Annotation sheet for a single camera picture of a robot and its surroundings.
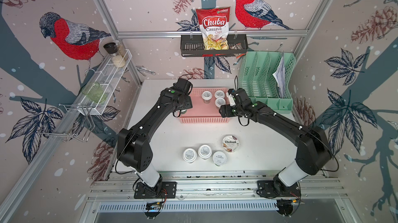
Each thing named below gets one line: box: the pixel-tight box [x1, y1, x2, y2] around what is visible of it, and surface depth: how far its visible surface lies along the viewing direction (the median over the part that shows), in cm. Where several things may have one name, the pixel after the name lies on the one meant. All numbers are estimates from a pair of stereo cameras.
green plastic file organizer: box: [237, 51, 296, 114], surface depth 109 cm
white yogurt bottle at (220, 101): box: [215, 96, 226, 108], surface depth 102 cm
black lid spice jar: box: [103, 39, 127, 68], surface depth 85 cm
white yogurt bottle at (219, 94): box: [214, 89, 225, 99], surface depth 106 cm
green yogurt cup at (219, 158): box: [212, 150, 227, 167], surface depth 79 cm
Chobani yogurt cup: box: [222, 134, 240, 153], surface depth 85 cm
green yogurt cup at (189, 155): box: [182, 147, 197, 164], surface depth 79 cm
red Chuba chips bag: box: [195, 6, 231, 51], surface depth 83 cm
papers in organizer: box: [272, 56, 286, 99], surface depth 94 cm
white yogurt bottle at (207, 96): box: [201, 90, 213, 104], surface depth 106 cm
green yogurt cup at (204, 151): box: [197, 144, 213, 160], surface depth 81 cm
